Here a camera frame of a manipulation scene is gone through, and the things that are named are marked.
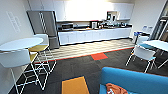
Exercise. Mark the white lower kitchen cabinets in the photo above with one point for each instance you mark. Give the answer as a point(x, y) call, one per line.
point(96, 35)

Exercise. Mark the white kitchen cabinets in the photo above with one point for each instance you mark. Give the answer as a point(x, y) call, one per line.
point(125, 10)
point(96, 35)

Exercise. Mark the small countertop kettle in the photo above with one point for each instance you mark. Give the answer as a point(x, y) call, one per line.
point(94, 24)

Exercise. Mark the black microwave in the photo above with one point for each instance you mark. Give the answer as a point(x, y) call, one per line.
point(67, 26)

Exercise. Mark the yellow shell chair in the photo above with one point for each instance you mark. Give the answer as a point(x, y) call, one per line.
point(38, 48)

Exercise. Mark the stainless steel fridge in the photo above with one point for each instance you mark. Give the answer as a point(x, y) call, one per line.
point(43, 25)

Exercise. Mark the blue recycling bin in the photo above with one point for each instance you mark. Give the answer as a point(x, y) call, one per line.
point(137, 34)

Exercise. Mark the white upper kitchen cabinets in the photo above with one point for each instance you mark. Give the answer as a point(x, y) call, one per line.
point(125, 10)

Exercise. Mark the white chair blue seat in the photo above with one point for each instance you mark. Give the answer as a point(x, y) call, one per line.
point(143, 53)
point(143, 38)

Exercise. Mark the white round table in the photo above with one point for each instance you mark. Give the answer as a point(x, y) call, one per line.
point(20, 43)

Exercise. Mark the white rectangular table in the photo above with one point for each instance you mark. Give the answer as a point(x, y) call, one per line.
point(158, 43)

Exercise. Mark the white wall sign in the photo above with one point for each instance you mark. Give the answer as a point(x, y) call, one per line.
point(150, 29)
point(144, 29)

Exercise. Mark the white wall poster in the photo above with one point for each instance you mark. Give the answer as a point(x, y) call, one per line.
point(13, 21)

